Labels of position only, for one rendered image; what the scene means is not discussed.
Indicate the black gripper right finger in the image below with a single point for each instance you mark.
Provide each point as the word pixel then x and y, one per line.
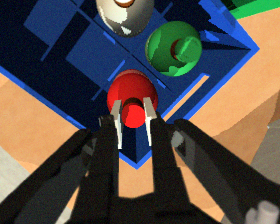
pixel 243 194

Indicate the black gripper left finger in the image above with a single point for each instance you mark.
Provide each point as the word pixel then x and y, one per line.
pixel 44 194

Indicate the blue crate with dividers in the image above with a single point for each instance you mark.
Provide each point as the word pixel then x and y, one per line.
pixel 65 70

